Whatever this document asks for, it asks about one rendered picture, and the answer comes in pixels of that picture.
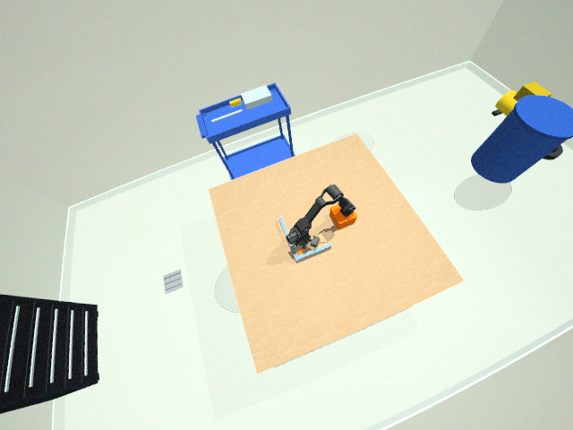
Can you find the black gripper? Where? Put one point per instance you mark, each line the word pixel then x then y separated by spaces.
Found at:
pixel 314 241

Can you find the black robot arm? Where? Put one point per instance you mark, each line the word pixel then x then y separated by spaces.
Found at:
pixel 303 225

